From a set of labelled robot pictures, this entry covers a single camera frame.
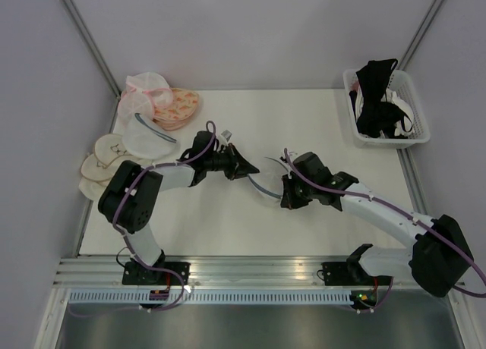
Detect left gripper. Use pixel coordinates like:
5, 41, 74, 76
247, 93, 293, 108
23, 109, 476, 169
204, 143, 259, 181

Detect white mesh bag blue zipper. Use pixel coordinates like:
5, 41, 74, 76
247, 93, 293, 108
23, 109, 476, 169
248, 156, 289, 207

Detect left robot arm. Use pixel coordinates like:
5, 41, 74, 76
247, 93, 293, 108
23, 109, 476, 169
98, 130, 260, 285

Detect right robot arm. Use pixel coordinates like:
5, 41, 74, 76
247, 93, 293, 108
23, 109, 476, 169
280, 152, 474, 297

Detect orange patterned laundry bag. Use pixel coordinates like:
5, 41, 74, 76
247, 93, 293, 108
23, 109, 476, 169
153, 88, 200, 131

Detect white mesh bag blue trim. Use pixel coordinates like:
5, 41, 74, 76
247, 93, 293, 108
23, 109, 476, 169
121, 113, 178, 160

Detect black bra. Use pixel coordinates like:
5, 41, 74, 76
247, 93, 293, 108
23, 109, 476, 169
356, 58, 399, 138

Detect pink trimmed mesh bag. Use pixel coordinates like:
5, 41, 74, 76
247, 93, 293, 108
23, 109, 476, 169
117, 91, 154, 126

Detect pink mesh bag top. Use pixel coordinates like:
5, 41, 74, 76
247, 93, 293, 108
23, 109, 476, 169
125, 72, 172, 97

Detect white bra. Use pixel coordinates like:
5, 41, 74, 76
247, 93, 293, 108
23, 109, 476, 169
385, 89, 415, 138

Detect beige laundry bag top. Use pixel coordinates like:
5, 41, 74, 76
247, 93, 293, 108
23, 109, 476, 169
93, 134, 130, 166

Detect beige laundry bag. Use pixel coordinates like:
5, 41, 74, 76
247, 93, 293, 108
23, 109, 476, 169
78, 177, 109, 202
93, 134, 130, 166
80, 154, 151, 183

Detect beige laundry bag middle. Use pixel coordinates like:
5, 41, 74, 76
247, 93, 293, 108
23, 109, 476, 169
80, 154, 151, 183

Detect beige laundry bag bottom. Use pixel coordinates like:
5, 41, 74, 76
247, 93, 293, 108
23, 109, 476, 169
78, 177, 109, 202

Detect white plastic basket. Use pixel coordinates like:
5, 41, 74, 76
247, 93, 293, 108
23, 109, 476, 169
351, 70, 431, 149

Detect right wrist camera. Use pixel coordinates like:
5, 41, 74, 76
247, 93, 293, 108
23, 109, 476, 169
279, 149, 299, 175

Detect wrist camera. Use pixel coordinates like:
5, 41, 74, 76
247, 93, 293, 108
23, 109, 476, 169
279, 149, 299, 175
220, 130, 232, 141

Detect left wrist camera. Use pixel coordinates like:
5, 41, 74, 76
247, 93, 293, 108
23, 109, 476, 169
220, 130, 232, 141

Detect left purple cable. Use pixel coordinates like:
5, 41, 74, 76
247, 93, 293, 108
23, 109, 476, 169
112, 121, 219, 269

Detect purple cable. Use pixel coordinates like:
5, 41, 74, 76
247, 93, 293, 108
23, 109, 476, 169
282, 147, 486, 297
112, 121, 219, 269

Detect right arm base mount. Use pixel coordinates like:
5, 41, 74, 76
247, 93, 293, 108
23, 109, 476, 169
316, 262, 366, 287

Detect white slotted cable duct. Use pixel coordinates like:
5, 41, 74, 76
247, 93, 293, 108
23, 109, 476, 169
68, 289, 353, 306

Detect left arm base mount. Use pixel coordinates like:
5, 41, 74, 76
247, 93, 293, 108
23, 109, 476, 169
115, 250, 190, 286

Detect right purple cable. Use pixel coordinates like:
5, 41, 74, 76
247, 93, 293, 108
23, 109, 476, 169
282, 147, 486, 297

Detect aluminium rail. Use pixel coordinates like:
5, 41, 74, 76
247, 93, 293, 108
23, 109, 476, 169
52, 254, 468, 288

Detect left aluminium frame post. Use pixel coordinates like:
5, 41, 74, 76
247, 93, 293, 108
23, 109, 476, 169
59, 0, 122, 99

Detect aluminium frame post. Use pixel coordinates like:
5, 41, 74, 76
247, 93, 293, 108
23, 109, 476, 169
59, 0, 122, 99
398, 0, 447, 71

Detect right aluminium frame post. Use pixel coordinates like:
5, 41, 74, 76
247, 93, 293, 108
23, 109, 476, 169
398, 0, 447, 71

